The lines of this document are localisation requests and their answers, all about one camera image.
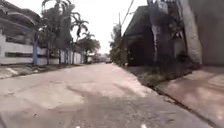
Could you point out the white wall with blue posts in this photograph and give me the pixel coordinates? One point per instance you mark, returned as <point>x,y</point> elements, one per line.
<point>16,53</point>

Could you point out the concrete driveway slab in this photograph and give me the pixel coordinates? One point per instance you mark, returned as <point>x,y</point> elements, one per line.
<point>200,90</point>

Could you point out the building with curved roof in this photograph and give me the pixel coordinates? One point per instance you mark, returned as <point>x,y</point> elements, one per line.
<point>15,23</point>

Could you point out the pale tree trunk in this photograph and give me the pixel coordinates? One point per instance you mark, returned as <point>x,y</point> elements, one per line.
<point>154,33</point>

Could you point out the patch of weeds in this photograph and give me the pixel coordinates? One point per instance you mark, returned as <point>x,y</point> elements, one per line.
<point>156,75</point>

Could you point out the utility pole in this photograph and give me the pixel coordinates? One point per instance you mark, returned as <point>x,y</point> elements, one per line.
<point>119,25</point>

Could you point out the concrete pavement strip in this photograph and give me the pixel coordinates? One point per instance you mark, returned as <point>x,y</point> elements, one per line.
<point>23,70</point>

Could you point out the dark roofed building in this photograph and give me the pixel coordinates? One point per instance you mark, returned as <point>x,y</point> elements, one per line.
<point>138,36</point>

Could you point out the grey concrete road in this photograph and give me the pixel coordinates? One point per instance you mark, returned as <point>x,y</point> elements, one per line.
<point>100,90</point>

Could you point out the grey concrete building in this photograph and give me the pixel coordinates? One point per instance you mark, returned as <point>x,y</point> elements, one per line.
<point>208,30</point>

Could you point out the row of palm trees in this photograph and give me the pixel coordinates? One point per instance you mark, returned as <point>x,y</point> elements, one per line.
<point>65,30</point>

